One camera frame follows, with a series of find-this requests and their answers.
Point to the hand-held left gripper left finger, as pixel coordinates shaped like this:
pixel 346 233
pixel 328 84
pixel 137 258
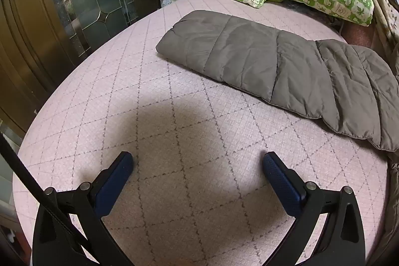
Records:
pixel 113 182

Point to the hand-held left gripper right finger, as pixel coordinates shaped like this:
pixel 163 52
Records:
pixel 280 182

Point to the grey padded jacket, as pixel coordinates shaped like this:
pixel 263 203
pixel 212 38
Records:
pixel 249 57

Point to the brown pillow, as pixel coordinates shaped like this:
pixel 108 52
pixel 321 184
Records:
pixel 358 35

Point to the wooden door with stained glass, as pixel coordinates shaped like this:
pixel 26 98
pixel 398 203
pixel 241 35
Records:
pixel 31 35

